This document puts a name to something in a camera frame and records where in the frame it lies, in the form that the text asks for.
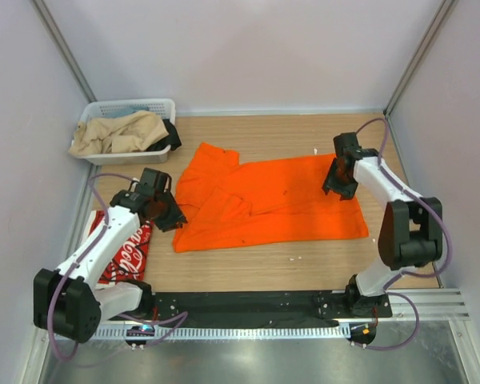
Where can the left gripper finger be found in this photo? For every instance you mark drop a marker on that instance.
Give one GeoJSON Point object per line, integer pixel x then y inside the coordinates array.
{"type": "Point", "coordinates": [169, 224]}
{"type": "Point", "coordinates": [176, 216]}

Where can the black t shirt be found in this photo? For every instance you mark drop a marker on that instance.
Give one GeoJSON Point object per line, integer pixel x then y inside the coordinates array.
{"type": "Point", "coordinates": [172, 140]}

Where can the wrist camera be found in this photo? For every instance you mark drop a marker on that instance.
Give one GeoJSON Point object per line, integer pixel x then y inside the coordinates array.
{"type": "Point", "coordinates": [153, 182]}
{"type": "Point", "coordinates": [345, 144]}

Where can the white plastic basket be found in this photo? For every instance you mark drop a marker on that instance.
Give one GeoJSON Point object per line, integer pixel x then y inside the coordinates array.
{"type": "Point", "coordinates": [163, 107]}

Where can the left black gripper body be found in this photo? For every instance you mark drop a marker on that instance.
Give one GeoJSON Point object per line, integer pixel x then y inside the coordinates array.
{"type": "Point", "coordinates": [164, 206]}

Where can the beige t shirt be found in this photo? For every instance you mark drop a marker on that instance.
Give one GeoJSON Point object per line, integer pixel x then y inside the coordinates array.
{"type": "Point", "coordinates": [127, 134]}

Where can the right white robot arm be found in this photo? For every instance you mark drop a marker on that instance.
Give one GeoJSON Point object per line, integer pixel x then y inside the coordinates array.
{"type": "Point", "coordinates": [410, 236]}

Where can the orange t shirt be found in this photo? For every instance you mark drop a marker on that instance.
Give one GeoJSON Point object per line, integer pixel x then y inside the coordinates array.
{"type": "Point", "coordinates": [229, 204]}

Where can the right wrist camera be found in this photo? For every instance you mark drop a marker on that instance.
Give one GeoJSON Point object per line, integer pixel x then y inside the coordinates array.
{"type": "Point", "coordinates": [345, 144]}

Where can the red coca cola t shirt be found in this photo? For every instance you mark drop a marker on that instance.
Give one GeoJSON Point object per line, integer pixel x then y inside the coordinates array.
{"type": "Point", "coordinates": [130, 260]}

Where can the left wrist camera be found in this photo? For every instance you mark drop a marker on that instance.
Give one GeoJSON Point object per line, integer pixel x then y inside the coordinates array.
{"type": "Point", "coordinates": [153, 182]}

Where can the white slotted cable duct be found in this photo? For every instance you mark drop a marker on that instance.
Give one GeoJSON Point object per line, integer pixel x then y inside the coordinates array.
{"type": "Point", "coordinates": [132, 332]}

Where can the light blue cloth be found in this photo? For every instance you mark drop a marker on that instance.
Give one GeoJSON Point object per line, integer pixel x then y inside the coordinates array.
{"type": "Point", "coordinates": [125, 111]}

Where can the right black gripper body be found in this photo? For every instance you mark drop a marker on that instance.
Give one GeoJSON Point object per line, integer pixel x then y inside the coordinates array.
{"type": "Point", "coordinates": [343, 178]}

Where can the aluminium frame rail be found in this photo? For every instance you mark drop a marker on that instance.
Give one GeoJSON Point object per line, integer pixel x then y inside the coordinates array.
{"type": "Point", "coordinates": [429, 304]}

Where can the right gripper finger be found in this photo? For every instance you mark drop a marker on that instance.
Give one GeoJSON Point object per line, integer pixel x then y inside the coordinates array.
{"type": "Point", "coordinates": [329, 185]}
{"type": "Point", "coordinates": [347, 192]}

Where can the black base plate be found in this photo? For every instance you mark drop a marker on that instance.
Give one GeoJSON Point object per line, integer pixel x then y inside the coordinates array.
{"type": "Point", "coordinates": [267, 309]}

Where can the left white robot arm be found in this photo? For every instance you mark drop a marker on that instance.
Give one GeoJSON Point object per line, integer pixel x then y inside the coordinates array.
{"type": "Point", "coordinates": [66, 300]}

